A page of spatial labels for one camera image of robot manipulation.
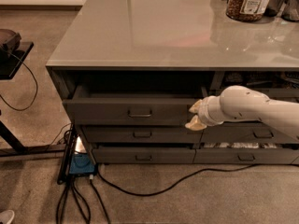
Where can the right middle drawer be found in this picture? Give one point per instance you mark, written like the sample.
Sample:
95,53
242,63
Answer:
245,132

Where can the white shoe tip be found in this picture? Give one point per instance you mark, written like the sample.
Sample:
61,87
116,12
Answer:
6,217

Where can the grey top drawer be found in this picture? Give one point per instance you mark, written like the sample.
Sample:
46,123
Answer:
95,108

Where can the left middle drawer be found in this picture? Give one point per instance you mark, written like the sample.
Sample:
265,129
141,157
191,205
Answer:
134,134

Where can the left bottom drawer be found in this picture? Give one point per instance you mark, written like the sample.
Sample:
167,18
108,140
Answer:
155,155

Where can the grey cabinet counter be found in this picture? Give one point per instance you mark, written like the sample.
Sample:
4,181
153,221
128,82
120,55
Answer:
191,35

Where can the blue power box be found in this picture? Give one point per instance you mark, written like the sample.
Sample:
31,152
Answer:
81,165

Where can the dark device on stand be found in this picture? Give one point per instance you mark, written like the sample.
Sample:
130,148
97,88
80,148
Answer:
9,40

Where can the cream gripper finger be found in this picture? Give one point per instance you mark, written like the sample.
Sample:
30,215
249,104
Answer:
195,124
194,108

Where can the jar of nuts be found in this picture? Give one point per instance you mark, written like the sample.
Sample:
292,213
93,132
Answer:
246,10

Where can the dark glass container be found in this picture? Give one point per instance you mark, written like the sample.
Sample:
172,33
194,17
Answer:
274,7

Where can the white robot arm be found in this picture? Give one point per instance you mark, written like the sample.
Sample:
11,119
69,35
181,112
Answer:
238,103

